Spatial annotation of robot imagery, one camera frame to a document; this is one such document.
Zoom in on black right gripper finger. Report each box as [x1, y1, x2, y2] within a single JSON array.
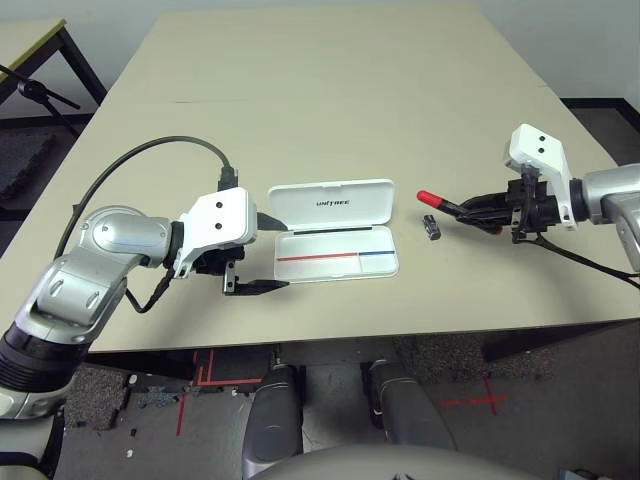
[[454, 209, 514, 234], [462, 192, 511, 211]]

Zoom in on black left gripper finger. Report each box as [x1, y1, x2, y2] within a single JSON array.
[[255, 212, 287, 233], [234, 280, 291, 297]]

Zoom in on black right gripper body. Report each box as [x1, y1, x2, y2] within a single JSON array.
[[507, 172, 556, 244]]

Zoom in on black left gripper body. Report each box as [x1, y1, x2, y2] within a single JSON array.
[[194, 244, 246, 296]]

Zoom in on small dark blue eraser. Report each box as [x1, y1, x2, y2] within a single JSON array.
[[422, 213, 445, 242]]

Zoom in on black marker with red cap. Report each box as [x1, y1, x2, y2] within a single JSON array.
[[417, 189, 504, 236]]

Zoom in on white plastic pencil case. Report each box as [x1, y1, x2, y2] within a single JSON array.
[[267, 178, 401, 285]]

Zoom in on black table foot bar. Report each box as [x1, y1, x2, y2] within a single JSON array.
[[482, 319, 640, 364]]

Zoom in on grey left robot leg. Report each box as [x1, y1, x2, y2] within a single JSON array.
[[242, 364, 306, 480]]

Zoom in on grey robot leg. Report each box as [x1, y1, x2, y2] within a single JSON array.
[[362, 359, 456, 451], [242, 364, 306, 480]]

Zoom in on grey right robot leg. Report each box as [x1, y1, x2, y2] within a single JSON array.
[[362, 359, 456, 451]]

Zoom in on black foam floor mat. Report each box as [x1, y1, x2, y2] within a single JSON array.
[[0, 130, 56, 201]]

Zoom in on grey robot torso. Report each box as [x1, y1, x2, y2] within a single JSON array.
[[244, 444, 546, 480]]

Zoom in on side table with dark legs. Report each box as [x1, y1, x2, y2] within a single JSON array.
[[0, 18, 109, 126]]

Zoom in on black tripod stand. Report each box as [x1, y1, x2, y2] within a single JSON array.
[[0, 63, 84, 139]]

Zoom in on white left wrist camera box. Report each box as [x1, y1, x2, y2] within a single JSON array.
[[174, 187, 259, 279]]

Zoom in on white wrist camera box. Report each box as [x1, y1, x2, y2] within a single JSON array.
[[174, 187, 259, 279], [502, 123, 584, 231]]

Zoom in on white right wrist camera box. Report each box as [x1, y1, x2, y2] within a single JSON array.
[[502, 123, 584, 231]]

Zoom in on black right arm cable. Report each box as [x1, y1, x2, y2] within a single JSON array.
[[512, 232, 640, 290]]

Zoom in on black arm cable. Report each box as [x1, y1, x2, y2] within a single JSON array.
[[512, 232, 640, 290], [52, 135, 240, 315]]

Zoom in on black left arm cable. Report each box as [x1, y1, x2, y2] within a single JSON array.
[[52, 135, 240, 315]]

